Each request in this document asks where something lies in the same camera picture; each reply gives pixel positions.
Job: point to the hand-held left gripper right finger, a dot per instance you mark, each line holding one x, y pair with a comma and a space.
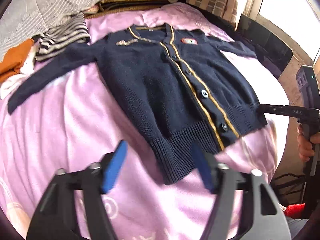
203, 167

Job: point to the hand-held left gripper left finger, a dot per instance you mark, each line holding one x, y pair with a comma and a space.
115, 165

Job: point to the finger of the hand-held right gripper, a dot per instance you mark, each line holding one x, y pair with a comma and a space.
277, 110

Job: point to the navy knit cardigan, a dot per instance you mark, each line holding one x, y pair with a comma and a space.
160, 85

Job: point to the person's right hand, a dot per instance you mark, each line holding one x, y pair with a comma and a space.
305, 145

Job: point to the pink blanket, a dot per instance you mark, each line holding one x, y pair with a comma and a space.
75, 130

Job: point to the black chair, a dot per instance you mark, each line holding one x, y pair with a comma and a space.
265, 45

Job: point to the window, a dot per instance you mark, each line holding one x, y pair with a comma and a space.
287, 2

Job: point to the red cloth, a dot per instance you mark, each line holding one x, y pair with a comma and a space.
295, 209

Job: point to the black white striped garment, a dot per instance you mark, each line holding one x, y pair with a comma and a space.
62, 38

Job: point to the orange garment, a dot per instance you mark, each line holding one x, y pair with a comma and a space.
16, 58

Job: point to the brown woven mat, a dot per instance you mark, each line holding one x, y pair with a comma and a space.
125, 5

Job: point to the white lace cover cloth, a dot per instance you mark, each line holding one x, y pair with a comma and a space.
45, 2

